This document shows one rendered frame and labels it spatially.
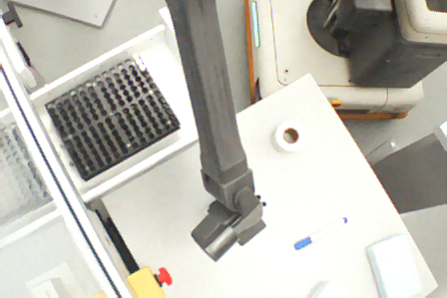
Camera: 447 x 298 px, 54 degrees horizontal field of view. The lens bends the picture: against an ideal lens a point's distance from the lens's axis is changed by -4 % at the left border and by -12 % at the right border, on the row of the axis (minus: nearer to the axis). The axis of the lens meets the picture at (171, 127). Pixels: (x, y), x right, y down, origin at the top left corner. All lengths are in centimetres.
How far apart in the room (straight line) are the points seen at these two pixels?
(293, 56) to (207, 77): 110
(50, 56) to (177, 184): 113
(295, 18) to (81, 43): 89
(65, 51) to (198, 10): 146
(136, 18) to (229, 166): 141
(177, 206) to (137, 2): 123
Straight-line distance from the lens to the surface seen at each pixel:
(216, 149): 69
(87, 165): 93
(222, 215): 79
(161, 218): 105
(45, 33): 209
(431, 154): 145
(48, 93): 101
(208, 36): 63
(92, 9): 206
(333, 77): 174
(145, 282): 89
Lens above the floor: 180
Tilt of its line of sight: 75 degrees down
